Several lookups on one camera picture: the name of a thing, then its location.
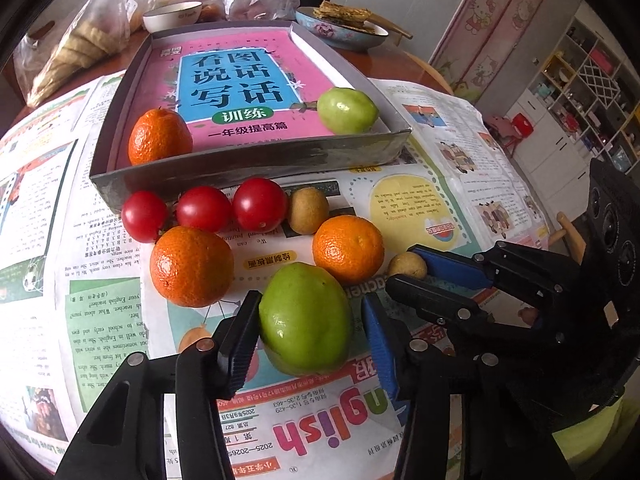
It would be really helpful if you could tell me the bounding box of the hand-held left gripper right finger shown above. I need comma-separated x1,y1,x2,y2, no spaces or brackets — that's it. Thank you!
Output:
361,294,576,480

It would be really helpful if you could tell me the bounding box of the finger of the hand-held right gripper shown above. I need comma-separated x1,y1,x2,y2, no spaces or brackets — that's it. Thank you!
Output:
407,241,586,311
386,274,561,348

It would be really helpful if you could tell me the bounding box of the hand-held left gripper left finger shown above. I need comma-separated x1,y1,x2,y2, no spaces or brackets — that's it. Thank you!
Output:
52,290,263,480

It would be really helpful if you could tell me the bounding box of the small brown kiwi fruit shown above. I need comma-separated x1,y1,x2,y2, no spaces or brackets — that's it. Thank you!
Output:
388,251,428,281
286,186,331,236

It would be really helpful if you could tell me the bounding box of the green jujube fruit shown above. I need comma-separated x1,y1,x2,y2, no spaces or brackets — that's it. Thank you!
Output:
257,261,354,377
316,87,379,136

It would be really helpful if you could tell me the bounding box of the orange mandarin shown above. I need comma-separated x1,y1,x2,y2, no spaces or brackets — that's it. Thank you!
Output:
149,225,235,309
127,106,194,166
312,215,386,286

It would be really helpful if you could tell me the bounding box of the red tomato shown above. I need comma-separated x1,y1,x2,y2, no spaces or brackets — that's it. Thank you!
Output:
232,177,289,234
121,190,170,243
175,186,233,233

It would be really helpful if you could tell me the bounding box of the grey cardboard box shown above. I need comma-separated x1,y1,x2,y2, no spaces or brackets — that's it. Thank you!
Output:
89,20,413,216

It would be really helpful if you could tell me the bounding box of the wooden chair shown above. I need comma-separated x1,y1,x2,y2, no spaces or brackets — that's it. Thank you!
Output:
550,212,588,263

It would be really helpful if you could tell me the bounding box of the colourful printed newspaper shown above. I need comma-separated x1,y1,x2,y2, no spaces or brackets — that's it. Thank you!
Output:
370,78,551,281
52,160,501,480
0,74,128,466

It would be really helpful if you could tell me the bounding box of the white shelf unit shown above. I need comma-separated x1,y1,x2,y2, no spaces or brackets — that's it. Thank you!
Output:
515,15,640,201

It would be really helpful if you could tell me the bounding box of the red plastic stool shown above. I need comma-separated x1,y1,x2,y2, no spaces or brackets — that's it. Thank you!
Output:
507,112,538,143

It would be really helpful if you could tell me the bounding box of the person's lime green clothing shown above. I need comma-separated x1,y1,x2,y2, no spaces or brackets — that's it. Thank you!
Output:
555,395,640,480

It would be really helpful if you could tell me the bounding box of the pink cartoon cat wardrobe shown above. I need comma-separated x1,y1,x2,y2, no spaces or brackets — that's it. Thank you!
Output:
430,0,553,103

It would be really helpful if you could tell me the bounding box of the wooden chopstick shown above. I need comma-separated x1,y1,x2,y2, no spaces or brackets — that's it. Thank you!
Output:
365,12,415,41

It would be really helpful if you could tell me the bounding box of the blue patterned bowl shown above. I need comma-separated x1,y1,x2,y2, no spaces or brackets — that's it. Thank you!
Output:
295,6,390,52

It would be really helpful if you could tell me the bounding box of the pink book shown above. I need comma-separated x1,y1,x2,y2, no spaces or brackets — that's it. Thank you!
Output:
115,27,381,161

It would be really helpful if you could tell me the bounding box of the stack of flat pancakes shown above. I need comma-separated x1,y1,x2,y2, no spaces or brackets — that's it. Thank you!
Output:
312,0,376,28

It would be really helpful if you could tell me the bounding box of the white ceramic bowl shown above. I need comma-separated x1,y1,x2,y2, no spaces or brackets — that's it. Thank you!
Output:
142,2,204,35

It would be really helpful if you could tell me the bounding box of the plastic bag of bread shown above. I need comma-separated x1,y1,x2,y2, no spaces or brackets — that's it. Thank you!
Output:
14,0,151,108

